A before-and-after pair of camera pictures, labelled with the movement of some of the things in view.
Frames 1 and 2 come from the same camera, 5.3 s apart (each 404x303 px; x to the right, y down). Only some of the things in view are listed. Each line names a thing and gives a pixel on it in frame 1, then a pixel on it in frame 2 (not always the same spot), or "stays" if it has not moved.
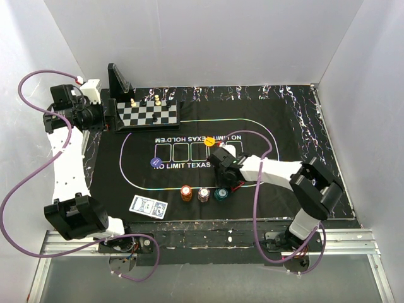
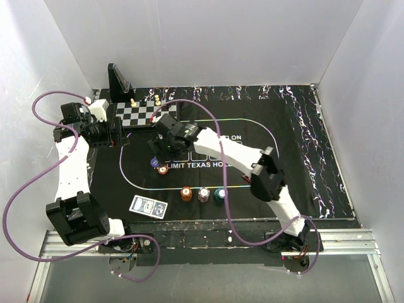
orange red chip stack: [186, 192] stays
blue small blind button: [156, 161] stays
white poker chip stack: [203, 194] stays
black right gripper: [221, 182] -> [157, 146]
